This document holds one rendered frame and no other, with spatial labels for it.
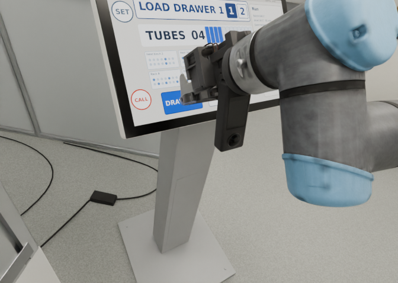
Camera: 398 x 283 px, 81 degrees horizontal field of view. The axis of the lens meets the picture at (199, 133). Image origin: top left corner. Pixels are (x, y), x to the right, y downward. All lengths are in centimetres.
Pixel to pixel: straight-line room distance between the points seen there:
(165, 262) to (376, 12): 125
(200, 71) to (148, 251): 110
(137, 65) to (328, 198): 40
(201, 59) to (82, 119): 146
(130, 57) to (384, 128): 41
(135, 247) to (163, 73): 103
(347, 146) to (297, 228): 148
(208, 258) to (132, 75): 108
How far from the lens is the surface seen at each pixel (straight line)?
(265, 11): 73
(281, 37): 25
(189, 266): 133
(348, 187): 24
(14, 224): 32
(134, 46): 50
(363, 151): 24
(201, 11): 60
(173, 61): 52
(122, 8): 53
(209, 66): 37
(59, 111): 181
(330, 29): 22
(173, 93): 51
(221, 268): 137
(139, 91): 48
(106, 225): 147
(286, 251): 158
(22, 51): 170
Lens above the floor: 127
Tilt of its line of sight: 39 degrees down
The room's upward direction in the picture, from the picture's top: 12 degrees clockwise
